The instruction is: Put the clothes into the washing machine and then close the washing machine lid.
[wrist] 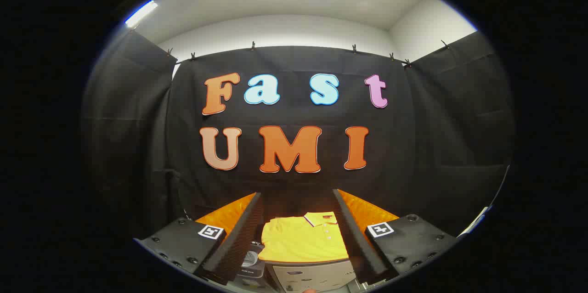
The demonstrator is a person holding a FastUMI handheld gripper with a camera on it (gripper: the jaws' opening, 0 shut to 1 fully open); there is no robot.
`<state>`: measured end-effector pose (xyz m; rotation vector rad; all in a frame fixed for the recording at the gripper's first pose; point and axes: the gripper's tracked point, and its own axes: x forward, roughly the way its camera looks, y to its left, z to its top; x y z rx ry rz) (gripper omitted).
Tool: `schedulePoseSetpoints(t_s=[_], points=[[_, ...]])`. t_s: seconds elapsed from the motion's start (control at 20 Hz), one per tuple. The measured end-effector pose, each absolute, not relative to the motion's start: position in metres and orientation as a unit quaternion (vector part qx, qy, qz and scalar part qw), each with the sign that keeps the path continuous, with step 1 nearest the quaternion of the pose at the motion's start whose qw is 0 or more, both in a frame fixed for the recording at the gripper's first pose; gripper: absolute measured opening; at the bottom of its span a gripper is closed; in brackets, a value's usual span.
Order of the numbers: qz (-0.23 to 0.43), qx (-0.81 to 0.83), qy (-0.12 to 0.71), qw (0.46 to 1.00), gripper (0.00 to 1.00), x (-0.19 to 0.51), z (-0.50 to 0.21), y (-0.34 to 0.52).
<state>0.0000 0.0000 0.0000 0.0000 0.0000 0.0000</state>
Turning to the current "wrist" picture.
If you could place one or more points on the dark grey washing machine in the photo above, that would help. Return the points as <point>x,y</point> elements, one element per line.
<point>252,261</point>

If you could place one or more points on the ceiling tube light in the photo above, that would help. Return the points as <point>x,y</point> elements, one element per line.
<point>141,13</point>

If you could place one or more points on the yellow polo shirt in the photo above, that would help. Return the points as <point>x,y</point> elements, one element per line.
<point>298,240</point>

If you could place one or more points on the row of black clips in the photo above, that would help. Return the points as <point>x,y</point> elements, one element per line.
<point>252,46</point>

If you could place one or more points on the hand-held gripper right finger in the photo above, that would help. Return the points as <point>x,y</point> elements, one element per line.
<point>356,238</point>

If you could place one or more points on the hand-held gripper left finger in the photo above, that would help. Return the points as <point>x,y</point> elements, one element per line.
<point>239,238</point>

